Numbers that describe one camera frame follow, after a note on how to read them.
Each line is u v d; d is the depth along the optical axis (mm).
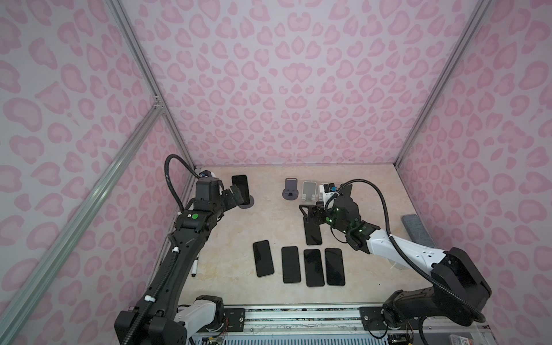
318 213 720
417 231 921
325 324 731
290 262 862
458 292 419
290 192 1042
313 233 933
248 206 1030
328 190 719
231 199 690
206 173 675
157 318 372
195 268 840
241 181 975
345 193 1036
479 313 400
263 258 1125
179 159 596
